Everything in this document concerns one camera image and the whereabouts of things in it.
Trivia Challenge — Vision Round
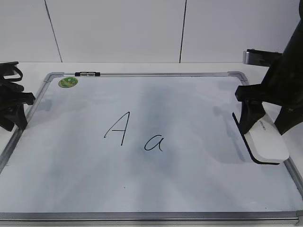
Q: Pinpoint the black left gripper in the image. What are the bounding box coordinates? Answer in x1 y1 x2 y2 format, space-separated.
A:
0 61 36 131

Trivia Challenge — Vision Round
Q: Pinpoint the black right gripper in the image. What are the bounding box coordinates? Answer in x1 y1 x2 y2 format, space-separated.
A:
235 1 303 135

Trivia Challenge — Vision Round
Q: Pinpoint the white board eraser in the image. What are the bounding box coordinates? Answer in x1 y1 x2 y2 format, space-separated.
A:
241 114 290 165

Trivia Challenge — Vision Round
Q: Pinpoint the round green magnet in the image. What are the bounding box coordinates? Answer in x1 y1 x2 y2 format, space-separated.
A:
58 77 78 88

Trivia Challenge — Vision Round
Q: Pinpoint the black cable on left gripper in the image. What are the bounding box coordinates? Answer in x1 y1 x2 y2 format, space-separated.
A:
0 61 24 82

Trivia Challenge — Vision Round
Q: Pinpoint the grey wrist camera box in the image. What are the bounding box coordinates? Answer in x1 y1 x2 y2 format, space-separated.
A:
242 49 282 67

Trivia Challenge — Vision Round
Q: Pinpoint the black hanging clip on frame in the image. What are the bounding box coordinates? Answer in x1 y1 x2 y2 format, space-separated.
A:
74 72 100 77

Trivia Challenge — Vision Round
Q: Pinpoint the white board with grey frame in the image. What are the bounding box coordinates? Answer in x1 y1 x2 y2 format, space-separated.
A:
0 72 303 224

